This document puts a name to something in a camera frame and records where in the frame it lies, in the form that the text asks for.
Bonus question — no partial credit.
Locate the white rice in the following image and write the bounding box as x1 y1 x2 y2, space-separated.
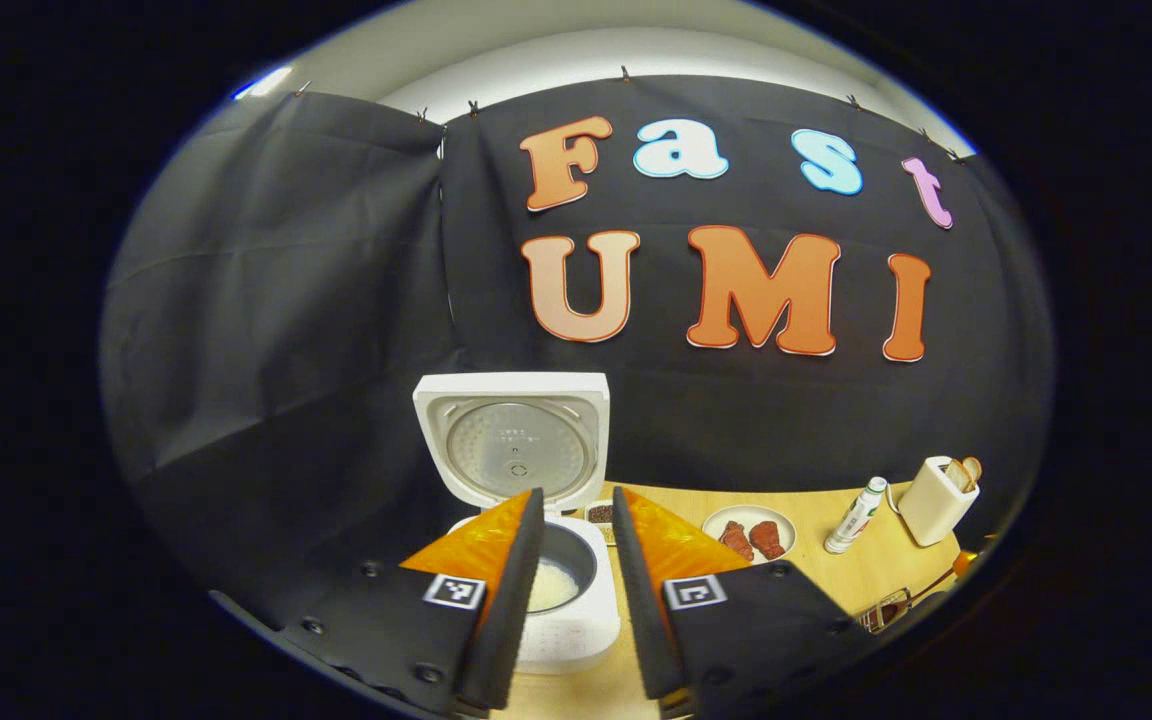
526 558 583 613

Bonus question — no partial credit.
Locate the brown wooden spoon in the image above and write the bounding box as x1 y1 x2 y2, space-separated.
876 570 962 626

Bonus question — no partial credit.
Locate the white drink bottle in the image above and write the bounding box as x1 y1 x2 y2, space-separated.
824 477 888 554

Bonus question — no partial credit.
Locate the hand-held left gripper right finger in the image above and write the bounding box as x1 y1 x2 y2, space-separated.
612 486 874 718

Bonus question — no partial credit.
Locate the wire metal chopstick holder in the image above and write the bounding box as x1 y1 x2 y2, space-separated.
856 588 913 635

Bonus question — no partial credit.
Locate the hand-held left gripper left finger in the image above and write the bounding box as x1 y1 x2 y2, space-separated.
279 487 547 715

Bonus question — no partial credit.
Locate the white round plate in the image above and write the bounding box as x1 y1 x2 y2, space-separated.
702 505 797 563

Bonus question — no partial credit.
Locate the black backdrop cloth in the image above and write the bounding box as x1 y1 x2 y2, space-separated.
101 75 1052 641

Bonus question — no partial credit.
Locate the white rice cooker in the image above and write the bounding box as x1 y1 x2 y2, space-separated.
413 373 623 674

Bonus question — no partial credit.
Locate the white toaster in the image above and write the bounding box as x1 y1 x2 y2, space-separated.
898 456 980 547

